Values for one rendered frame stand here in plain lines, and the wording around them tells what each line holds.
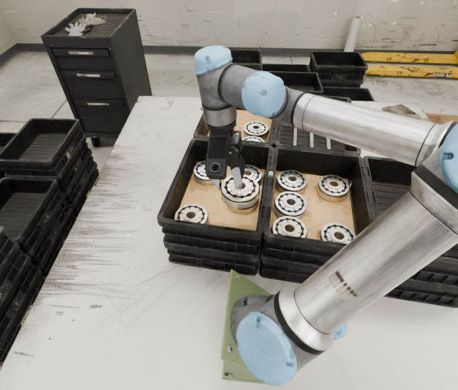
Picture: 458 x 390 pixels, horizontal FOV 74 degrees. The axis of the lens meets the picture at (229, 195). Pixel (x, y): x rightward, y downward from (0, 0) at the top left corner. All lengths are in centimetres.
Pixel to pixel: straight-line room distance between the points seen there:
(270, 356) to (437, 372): 60
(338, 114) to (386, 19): 391
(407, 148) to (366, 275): 23
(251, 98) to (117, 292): 73
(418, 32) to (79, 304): 447
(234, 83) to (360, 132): 25
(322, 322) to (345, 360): 46
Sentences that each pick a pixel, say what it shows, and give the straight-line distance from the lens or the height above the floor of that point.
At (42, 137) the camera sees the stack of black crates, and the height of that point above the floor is 49.
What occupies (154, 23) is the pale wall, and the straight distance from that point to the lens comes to 436.
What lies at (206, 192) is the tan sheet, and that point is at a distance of 106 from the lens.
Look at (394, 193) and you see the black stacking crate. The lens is 120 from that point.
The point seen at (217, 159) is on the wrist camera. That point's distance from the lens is 69.
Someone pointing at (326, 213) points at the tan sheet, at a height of 83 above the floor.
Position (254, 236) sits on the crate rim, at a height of 92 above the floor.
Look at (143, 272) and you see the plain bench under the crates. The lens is 106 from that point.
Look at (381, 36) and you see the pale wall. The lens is 457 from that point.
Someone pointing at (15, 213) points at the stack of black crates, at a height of 38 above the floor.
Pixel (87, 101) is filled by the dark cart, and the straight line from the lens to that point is 256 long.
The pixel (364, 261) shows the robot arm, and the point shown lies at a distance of 47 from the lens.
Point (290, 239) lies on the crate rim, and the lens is 83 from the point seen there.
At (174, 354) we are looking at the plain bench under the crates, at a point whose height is 70.
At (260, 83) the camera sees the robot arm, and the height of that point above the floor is 134.
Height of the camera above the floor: 159
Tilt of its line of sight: 46 degrees down
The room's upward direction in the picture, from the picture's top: straight up
